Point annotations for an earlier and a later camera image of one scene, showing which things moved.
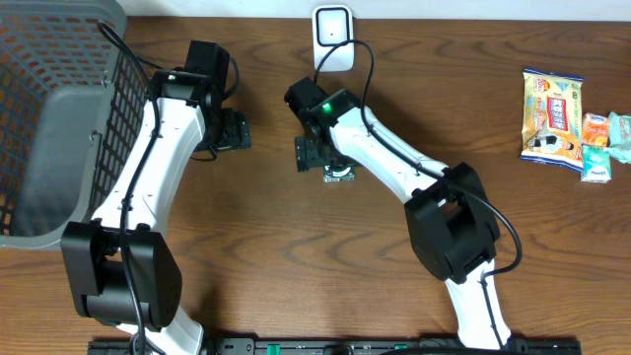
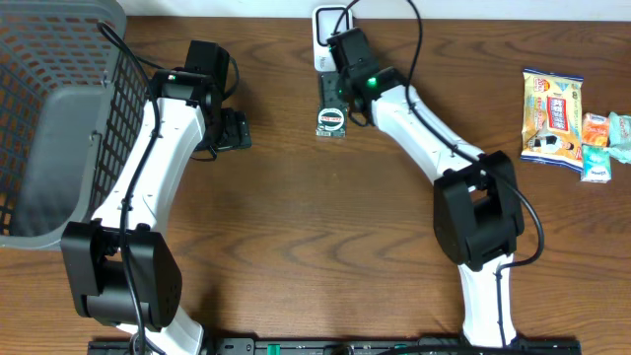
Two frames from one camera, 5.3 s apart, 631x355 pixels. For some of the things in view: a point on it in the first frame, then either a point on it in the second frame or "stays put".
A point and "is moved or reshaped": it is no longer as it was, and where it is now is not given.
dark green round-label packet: x=339 y=174 is moved or reshaped
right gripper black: x=305 y=155 -> x=326 y=94
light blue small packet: x=619 y=137 stays put
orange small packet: x=595 y=129 stays put
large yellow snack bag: x=552 y=119 stays put
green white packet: x=595 y=164 stays put
